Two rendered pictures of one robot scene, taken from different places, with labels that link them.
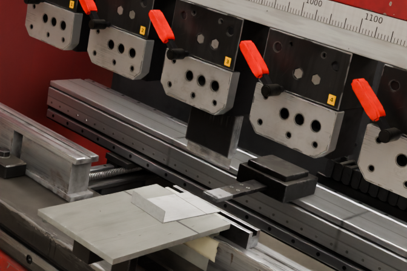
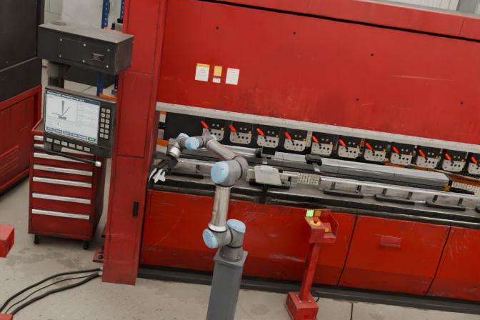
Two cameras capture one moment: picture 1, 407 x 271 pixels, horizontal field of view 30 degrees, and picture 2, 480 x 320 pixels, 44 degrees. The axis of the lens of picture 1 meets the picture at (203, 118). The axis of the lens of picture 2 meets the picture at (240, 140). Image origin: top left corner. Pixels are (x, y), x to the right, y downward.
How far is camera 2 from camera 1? 3.59 m
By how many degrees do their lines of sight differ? 42
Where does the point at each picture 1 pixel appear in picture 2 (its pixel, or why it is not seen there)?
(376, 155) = (315, 148)
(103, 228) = (269, 179)
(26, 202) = not seen: hidden behind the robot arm
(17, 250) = not seen: hidden behind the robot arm
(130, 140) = (208, 155)
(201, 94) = (270, 143)
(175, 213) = (269, 171)
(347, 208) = (278, 155)
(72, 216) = (261, 180)
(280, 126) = (292, 146)
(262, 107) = (287, 143)
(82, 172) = not seen: hidden behind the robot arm
